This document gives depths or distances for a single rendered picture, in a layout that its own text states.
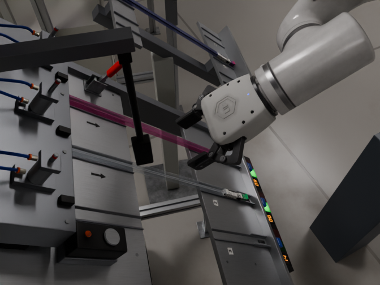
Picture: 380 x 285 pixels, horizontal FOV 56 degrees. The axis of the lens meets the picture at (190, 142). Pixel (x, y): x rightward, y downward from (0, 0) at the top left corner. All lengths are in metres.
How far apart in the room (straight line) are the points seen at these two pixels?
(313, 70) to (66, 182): 0.37
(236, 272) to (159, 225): 0.96
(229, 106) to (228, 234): 0.31
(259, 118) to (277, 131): 1.44
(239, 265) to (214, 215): 0.11
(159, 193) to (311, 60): 1.29
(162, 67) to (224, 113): 0.56
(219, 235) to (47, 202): 0.40
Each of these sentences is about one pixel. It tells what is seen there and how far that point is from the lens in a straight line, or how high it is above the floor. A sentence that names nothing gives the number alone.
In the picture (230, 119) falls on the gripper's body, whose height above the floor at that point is 1.10.
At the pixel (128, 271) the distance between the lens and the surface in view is 0.56.
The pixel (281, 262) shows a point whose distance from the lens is 0.86.
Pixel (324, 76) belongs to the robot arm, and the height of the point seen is 1.18.
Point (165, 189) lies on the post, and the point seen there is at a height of 0.01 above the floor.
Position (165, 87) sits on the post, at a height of 0.70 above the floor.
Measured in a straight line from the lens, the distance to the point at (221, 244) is 0.74.
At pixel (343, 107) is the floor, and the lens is 2.23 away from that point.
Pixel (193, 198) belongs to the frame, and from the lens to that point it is 1.36.
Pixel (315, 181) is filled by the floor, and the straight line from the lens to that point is 1.87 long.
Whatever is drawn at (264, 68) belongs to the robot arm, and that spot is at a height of 1.16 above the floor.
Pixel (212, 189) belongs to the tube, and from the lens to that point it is 0.79.
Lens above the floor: 1.54
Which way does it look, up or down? 54 degrees down
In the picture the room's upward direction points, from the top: straight up
